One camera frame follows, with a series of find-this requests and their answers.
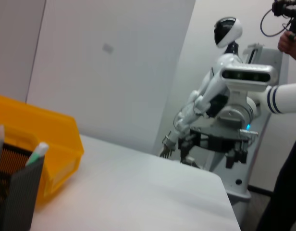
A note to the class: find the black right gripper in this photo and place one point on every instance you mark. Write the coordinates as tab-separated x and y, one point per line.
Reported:
217	139

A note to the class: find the green utility knife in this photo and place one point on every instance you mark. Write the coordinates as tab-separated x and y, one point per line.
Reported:
38	151

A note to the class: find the person's bare hand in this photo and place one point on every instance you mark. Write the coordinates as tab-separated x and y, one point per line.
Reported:
286	43

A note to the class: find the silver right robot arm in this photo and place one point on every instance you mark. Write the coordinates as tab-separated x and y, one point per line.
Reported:
287	98

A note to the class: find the person in dark clothing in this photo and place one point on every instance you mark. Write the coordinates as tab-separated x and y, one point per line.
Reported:
287	183

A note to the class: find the yellow plastic bin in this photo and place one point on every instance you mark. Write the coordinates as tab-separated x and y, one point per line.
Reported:
42	125

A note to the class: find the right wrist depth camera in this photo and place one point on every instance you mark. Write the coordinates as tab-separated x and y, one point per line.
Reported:
246	74

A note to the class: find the black mesh pen holder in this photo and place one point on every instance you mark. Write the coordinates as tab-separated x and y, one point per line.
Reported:
20	197

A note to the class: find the white humanoid robot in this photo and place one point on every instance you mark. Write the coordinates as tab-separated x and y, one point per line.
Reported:
210	91

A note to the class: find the black handheld video camera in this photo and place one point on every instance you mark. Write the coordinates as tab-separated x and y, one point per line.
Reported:
288	12

